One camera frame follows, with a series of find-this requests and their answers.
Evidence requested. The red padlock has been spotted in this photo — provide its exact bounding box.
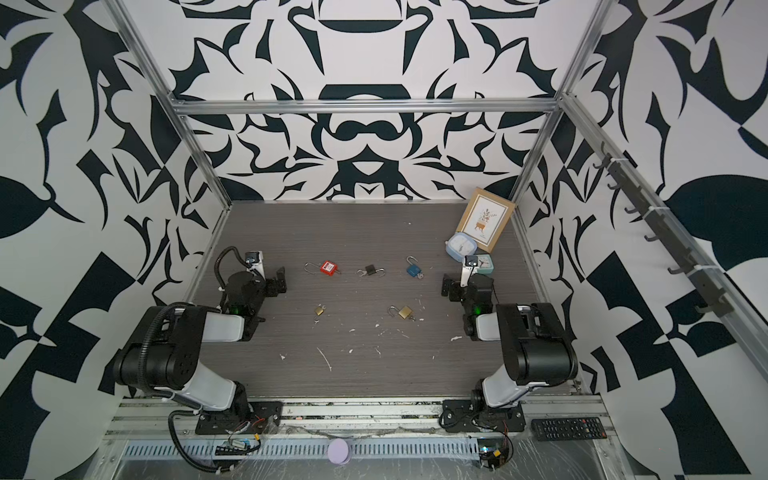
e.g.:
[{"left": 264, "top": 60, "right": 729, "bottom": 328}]
[{"left": 303, "top": 260, "right": 340, "bottom": 277}]

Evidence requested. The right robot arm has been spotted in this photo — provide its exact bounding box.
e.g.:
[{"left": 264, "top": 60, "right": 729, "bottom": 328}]
[{"left": 441, "top": 274, "right": 578, "bottom": 411}]

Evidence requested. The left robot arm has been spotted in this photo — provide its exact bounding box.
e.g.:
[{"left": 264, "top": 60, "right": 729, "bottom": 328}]
[{"left": 112, "top": 246, "right": 287, "bottom": 435}]

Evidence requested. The blue padlock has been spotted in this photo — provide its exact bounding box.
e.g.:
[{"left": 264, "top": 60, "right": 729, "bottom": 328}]
[{"left": 406, "top": 255, "right": 424, "bottom": 280}]

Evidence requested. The green square alarm clock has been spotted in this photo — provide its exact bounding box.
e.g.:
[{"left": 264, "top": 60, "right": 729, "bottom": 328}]
[{"left": 474, "top": 254, "right": 495, "bottom": 275}]

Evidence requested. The blue round alarm clock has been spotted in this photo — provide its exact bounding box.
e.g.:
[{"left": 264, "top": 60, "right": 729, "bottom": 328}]
[{"left": 445, "top": 232, "right": 478, "bottom": 263}]

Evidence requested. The large brass padlock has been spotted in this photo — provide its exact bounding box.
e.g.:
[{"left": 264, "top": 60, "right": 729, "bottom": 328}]
[{"left": 388, "top": 305, "right": 415, "bottom": 321}]

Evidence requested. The black padlock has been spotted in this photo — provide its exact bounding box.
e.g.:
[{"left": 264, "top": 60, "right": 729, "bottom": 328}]
[{"left": 357, "top": 264, "right": 386, "bottom": 277}]

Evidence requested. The purple round cap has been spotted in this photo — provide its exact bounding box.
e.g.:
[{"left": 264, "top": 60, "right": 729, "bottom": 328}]
[{"left": 327, "top": 438, "right": 352, "bottom": 465}]

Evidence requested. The black remote control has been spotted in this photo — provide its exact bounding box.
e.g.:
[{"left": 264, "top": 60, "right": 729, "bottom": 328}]
[{"left": 530, "top": 417, "right": 607, "bottom": 441}]

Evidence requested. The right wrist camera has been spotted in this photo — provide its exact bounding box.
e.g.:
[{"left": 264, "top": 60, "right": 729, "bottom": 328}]
[{"left": 460, "top": 255, "right": 479, "bottom": 288}]

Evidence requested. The wooden picture frame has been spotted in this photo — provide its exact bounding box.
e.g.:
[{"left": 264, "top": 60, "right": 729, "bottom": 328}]
[{"left": 456, "top": 188, "right": 517, "bottom": 253}]

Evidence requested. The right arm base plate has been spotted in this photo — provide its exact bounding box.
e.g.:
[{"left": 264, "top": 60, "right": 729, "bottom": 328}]
[{"left": 438, "top": 400, "right": 526, "bottom": 433}]

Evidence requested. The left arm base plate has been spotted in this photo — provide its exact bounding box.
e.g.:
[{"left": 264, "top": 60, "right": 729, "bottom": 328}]
[{"left": 195, "top": 401, "right": 284, "bottom": 436}]

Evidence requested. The black wall hook rack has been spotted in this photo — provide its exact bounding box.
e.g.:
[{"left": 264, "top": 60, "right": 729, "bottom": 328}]
[{"left": 594, "top": 153, "right": 736, "bottom": 318}]

